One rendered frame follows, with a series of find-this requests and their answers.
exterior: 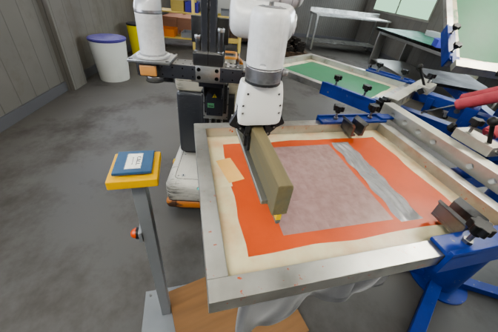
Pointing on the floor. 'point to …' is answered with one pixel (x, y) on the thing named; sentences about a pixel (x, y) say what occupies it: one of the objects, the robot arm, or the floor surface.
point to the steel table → (343, 18)
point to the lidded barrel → (110, 56)
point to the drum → (133, 36)
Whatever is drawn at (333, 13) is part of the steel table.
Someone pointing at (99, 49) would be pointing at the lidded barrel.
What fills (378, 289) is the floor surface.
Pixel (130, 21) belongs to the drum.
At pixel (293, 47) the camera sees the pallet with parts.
